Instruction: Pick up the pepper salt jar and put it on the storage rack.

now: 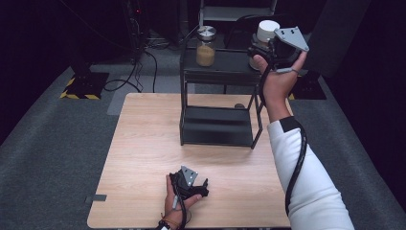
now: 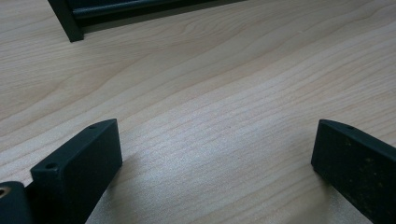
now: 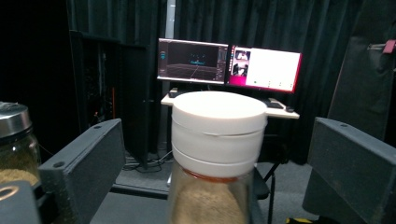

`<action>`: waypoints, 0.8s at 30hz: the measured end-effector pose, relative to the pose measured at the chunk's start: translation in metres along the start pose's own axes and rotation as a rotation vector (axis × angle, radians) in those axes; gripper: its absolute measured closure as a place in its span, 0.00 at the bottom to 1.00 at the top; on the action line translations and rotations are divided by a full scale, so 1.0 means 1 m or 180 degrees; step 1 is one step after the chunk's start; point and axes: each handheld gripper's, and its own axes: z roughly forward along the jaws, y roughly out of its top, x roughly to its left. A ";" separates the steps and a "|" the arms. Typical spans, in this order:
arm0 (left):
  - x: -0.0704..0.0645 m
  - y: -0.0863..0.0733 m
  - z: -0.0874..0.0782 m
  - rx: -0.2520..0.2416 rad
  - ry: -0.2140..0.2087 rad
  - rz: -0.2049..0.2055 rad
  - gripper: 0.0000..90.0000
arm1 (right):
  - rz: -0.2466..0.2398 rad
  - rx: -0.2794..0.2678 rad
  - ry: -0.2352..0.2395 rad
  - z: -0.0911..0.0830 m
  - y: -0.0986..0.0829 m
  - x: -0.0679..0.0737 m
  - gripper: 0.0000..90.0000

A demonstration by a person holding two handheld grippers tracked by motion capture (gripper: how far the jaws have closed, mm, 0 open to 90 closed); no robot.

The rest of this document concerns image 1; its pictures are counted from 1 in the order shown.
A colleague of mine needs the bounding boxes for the grey tape strip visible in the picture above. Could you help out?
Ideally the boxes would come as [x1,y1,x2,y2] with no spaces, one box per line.
[85,194,108,204]

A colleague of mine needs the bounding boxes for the wrist bracelet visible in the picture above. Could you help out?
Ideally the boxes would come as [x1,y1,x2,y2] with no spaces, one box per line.
[157,213,184,230]

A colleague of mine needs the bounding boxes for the grey metal shelf frame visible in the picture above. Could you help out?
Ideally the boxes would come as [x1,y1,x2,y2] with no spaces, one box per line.
[198,0,278,28]

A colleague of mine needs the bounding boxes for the thick black gripper cable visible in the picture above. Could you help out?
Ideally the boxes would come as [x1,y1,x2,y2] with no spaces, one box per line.
[259,61,308,217]

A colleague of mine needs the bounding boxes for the person's right hand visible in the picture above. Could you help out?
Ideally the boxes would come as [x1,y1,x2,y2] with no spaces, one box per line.
[252,51,308,111]

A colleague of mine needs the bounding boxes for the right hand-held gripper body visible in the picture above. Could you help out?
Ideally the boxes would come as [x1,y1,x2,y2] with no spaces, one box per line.
[255,26,310,75]

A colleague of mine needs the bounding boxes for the black floor cables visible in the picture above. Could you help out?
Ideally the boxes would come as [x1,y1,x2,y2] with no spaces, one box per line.
[103,49,159,94]

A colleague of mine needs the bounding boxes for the black metal two-tier rack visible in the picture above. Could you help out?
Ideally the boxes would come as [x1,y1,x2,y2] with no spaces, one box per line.
[179,47,266,150]

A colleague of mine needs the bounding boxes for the person's left hand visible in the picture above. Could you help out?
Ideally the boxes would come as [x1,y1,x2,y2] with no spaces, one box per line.
[164,174,203,229]

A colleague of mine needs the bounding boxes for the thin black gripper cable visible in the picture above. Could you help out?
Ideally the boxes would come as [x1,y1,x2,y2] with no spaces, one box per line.
[170,173,190,230]

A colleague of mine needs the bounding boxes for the glass jar of brown powder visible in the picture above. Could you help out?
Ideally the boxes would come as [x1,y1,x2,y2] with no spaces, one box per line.
[194,25,217,68]

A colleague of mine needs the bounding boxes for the black stand base striped edge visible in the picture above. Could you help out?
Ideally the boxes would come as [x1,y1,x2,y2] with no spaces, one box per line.
[59,71,110,101]
[288,71,327,101]

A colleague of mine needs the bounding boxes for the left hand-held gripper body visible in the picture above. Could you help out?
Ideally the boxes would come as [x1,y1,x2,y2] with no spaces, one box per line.
[169,165,205,199]

